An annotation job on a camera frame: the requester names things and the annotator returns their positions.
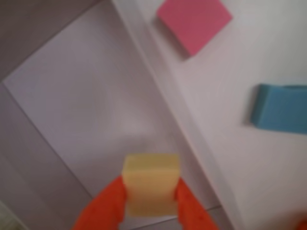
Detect blue cuboid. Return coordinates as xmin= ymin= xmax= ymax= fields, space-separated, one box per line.
xmin=248 ymin=83 xmax=307 ymax=135

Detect pink cuboid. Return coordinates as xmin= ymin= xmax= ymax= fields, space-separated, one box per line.
xmin=155 ymin=0 xmax=234 ymax=61

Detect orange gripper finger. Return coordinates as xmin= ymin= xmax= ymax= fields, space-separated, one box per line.
xmin=176 ymin=178 xmax=218 ymax=230
xmin=71 ymin=175 xmax=128 ymax=230

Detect white box bin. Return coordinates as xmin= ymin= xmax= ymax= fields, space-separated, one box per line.
xmin=0 ymin=0 xmax=237 ymax=230

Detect yellow cuboid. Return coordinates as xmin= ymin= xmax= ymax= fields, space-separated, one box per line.
xmin=121 ymin=153 xmax=181 ymax=218

